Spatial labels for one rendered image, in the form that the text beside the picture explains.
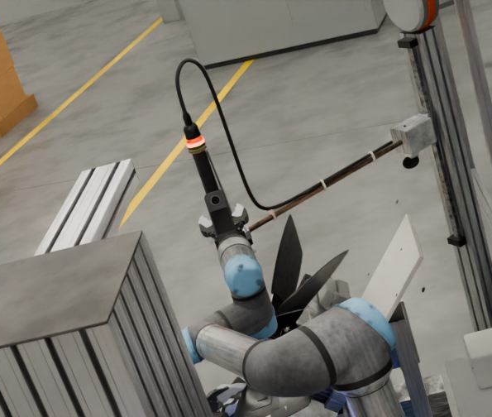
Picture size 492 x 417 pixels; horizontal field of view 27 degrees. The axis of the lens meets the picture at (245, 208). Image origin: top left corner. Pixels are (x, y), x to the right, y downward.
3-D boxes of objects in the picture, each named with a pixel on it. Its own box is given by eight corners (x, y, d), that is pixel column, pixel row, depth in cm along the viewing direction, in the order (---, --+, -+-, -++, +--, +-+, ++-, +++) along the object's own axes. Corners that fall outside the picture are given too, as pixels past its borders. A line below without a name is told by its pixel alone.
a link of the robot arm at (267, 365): (284, 426, 172) (185, 372, 217) (338, 394, 176) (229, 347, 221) (258, 365, 170) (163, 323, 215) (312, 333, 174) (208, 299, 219)
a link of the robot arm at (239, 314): (225, 342, 222) (209, 299, 217) (269, 318, 225) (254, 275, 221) (242, 355, 215) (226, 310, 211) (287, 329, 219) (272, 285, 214)
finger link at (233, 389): (231, 371, 263) (203, 391, 259) (244, 376, 258) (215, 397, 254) (236, 381, 264) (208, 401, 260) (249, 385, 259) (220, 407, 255)
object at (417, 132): (423, 138, 286) (416, 110, 283) (441, 141, 280) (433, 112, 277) (396, 154, 282) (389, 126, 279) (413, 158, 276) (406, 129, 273)
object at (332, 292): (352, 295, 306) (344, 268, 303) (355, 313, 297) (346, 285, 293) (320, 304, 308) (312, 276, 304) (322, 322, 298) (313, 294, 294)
